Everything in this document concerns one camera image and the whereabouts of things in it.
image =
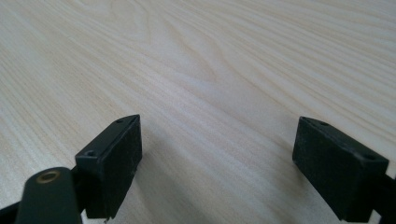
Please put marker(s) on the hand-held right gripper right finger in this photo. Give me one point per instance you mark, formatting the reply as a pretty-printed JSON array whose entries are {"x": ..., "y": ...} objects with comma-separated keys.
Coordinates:
[{"x": 337, "y": 165}]

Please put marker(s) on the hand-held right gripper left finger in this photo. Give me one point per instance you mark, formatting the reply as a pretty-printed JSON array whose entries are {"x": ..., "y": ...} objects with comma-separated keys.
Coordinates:
[{"x": 109, "y": 171}]

